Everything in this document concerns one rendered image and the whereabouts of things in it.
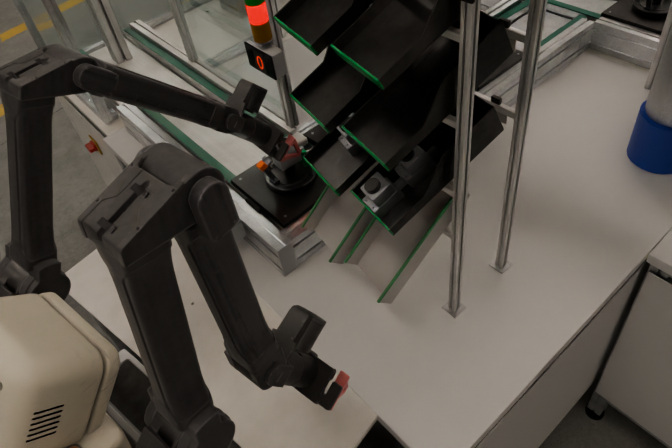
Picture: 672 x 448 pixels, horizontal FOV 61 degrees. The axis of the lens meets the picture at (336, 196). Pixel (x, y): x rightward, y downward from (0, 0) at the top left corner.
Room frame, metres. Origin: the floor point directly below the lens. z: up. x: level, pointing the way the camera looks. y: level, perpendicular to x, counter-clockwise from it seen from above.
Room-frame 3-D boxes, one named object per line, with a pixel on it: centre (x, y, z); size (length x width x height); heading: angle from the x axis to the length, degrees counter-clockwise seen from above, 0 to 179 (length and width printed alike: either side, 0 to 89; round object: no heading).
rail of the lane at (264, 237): (1.26, 0.39, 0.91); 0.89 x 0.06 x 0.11; 35
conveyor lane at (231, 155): (1.38, 0.26, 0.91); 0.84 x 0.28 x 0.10; 35
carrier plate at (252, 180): (1.12, 0.11, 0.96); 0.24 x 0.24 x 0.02; 35
